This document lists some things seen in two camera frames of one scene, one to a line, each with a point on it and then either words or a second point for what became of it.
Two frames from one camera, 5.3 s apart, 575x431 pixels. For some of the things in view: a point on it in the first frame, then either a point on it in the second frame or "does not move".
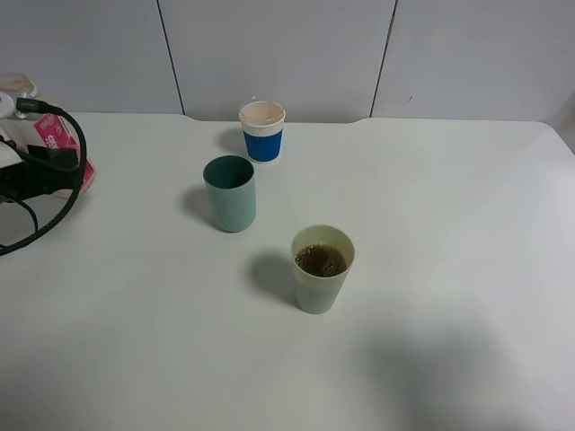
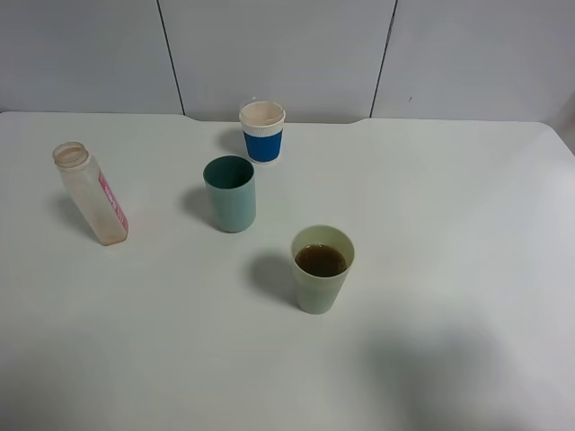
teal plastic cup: [232, 188] does not move
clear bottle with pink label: [48, 128] to [93, 191]
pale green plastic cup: [322, 256] does not move
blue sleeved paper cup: [262, 125] does not move
